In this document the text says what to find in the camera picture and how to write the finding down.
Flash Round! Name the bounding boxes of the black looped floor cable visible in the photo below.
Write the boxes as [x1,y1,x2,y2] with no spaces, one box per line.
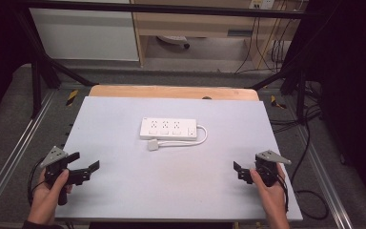
[290,122,330,221]

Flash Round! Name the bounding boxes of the white power strip cable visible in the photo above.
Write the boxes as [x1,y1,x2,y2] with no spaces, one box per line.
[156,124,209,148]

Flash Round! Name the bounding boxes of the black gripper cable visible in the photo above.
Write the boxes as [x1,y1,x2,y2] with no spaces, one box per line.
[276,171,290,214]
[27,157,48,206]

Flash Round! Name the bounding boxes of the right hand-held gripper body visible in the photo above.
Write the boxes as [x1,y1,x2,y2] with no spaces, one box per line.
[237,150,293,188]

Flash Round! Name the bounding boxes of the yellow black tape strip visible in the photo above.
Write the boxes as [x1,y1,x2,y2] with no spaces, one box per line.
[270,94,288,110]
[65,89,79,107]

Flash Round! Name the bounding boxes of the wooden table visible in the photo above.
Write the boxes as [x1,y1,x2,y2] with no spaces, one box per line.
[88,84,260,102]

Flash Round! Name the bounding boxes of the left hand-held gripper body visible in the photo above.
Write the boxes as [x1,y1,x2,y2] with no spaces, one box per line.
[39,146,92,206]

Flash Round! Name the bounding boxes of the hanging background cables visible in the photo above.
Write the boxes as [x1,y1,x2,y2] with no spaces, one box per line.
[234,15,289,74]

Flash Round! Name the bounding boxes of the grey chair base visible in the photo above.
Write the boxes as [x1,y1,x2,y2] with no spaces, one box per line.
[156,34,192,50]

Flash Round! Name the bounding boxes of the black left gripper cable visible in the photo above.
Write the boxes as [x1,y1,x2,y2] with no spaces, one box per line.
[27,157,48,206]

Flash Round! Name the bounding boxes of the person's right hand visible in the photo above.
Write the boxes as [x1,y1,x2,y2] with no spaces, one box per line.
[249,162,290,223]

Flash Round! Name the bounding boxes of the white wall socket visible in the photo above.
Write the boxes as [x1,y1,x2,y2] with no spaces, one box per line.
[248,0,275,10]

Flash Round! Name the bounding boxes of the black metal frame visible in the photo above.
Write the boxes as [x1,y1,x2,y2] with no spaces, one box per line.
[12,0,309,119]

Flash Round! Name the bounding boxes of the person's left hand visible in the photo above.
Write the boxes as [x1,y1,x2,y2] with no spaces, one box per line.
[28,169,73,224]

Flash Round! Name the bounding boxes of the white cabinet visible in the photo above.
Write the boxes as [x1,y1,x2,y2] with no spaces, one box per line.
[29,7,140,62]

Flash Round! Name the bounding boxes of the white power strip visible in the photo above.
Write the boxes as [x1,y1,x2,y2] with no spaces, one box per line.
[139,116,198,141]

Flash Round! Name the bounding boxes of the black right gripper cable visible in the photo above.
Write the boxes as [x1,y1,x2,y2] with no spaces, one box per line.
[276,171,290,214]

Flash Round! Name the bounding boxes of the white plug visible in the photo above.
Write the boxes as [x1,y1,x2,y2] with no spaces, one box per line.
[147,139,160,152]

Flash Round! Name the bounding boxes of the aluminium floor rail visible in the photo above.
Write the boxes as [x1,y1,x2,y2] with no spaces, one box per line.
[0,91,55,218]
[297,125,355,229]

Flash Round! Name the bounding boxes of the bundle of black floor cables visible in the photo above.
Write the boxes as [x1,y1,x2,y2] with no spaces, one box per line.
[269,80,323,135]

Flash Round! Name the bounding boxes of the black curtain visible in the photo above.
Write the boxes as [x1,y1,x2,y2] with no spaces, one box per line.
[303,0,366,218]
[0,0,34,130]

